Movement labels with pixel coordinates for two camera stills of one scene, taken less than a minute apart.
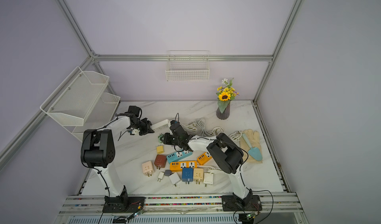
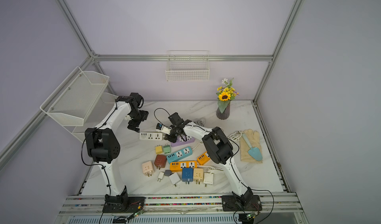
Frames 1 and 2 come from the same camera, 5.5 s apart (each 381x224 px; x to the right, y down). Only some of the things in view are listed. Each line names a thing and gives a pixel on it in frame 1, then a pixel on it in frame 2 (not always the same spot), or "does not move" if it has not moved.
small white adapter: x=174 y=178 does not move
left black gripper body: x=144 y=126 -> x=137 y=117
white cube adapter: x=208 y=178 does not move
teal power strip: x=178 y=155 does not move
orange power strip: x=203 y=158 does not move
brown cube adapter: x=160 y=161 does not move
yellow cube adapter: x=160 y=149 does not move
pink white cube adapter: x=148 y=169 does not move
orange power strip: x=177 y=166 does not move
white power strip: x=159 y=124 -> x=151 y=136
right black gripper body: x=172 y=140 -> x=174 y=134
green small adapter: x=159 y=136 -> x=166 y=148
